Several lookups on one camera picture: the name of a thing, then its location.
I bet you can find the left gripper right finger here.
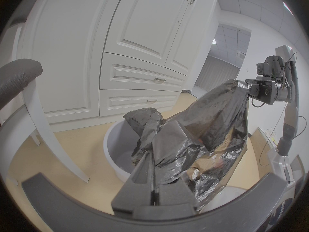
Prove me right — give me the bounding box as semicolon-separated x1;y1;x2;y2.
153;180;199;213

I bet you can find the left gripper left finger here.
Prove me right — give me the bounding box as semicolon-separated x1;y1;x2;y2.
111;151;155;213

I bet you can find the black plastic bag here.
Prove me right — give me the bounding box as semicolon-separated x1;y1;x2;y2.
123;79;253;210

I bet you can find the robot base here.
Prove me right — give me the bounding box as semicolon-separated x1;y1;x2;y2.
267;146;307;228

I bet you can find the white trash bin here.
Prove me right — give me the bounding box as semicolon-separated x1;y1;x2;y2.
103;119;249;214

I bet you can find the grey curtain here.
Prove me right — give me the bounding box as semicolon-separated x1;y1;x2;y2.
194;56;242;97

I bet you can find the white chair with grey pads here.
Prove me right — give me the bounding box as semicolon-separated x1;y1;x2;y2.
0;0;90;185

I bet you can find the white wardrobe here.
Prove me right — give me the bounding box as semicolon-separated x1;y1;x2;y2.
22;0;220;132

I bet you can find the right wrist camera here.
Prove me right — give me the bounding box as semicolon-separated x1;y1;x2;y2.
256;62;269;76

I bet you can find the black cable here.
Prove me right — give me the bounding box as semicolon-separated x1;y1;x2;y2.
259;105;307;167

